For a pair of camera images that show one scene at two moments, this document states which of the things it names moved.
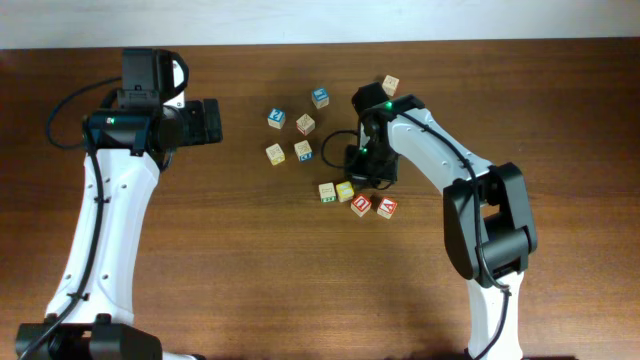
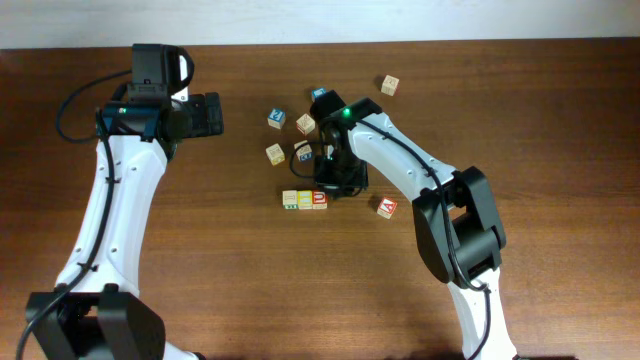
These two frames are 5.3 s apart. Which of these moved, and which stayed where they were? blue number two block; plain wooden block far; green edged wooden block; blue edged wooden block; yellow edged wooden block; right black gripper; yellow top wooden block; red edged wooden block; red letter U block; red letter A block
Moved: red letter U block; right black gripper; yellow top wooden block; green edged wooden block
Stayed: plain wooden block far; red edged wooden block; blue number two block; yellow edged wooden block; blue edged wooden block; red letter A block
